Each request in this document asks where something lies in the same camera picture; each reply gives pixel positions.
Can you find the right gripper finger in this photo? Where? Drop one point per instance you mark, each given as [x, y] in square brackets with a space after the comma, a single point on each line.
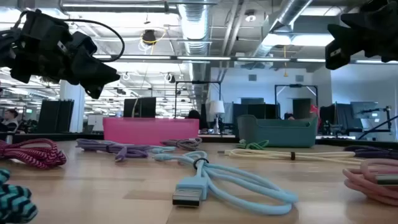
[339, 46]
[357, 20]

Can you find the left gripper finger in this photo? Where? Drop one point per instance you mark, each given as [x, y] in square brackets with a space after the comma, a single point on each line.
[93, 74]
[87, 43]

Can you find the grey monitor on arm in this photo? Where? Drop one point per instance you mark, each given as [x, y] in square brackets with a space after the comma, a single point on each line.
[363, 109]

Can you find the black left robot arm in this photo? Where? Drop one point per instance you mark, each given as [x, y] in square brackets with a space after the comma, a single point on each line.
[4, 46]

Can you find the black partition panel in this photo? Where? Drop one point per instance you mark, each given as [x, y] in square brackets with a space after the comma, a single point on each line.
[56, 116]

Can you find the black monitor back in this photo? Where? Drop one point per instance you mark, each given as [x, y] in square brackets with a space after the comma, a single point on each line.
[140, 107]

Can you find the black ceiling device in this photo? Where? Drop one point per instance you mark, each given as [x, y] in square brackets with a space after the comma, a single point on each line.
[149, 35]

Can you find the red cloth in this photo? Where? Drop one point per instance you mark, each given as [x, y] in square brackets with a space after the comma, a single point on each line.
[314, 110]

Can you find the pink red plastic bin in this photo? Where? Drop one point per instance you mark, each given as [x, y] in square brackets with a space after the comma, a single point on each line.
[149, 130]

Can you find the person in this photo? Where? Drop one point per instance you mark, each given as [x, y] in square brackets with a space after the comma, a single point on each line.
[194, 114]
[11, 123]
[289, 116]

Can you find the teal plastic bin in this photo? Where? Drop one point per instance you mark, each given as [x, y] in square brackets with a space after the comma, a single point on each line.
[280, 133]

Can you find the white shade desk lamp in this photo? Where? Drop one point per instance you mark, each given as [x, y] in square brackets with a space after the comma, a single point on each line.
[216, 108]

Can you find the black background station frame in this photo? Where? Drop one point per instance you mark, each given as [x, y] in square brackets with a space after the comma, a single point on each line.
[295, 85]
[199, 82]

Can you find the silver ventilation duct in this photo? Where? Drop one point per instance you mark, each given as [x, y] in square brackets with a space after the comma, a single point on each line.
[286, 15]
[194, 25]

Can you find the black aluminium table frame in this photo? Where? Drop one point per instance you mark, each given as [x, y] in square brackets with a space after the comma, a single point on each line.
[62, 137]

